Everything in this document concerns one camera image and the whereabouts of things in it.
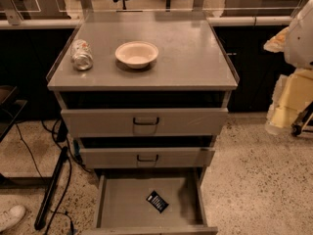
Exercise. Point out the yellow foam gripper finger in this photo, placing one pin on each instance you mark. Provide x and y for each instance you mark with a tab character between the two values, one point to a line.
294	93

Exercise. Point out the dark blue rxbar wrapper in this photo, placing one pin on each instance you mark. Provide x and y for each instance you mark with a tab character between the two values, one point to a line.
157	202

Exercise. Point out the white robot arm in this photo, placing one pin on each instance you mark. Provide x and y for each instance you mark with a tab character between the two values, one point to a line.
303	20

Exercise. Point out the grey top drawer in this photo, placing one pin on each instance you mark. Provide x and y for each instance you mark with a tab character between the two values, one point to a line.
144	122

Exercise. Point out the grey drawer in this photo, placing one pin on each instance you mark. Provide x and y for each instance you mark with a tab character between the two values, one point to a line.
144	122
122	208
146	157

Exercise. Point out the grey drawer cabinet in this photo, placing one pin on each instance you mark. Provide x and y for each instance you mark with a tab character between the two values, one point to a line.
144	90

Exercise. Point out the grey middle drawer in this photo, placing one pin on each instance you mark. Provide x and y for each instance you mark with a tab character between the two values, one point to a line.
146	157

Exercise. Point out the grey bottom drawer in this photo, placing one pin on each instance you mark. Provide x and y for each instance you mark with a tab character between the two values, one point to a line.
122	208

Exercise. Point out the wheeled cart base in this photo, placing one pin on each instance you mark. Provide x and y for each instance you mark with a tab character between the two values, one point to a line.
302	121

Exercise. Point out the white ceramic bowl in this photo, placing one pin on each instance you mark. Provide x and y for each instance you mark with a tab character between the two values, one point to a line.
136	54

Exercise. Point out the silver soda can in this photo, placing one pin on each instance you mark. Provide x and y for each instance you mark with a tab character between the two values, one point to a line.
81	55

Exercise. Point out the black floor bar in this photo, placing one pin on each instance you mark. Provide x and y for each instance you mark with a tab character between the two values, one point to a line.
40	220

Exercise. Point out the glass partition railing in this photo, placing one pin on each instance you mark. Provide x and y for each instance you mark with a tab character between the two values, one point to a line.
69	13

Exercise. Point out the white sneaker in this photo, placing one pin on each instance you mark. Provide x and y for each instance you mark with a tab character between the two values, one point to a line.
11	217

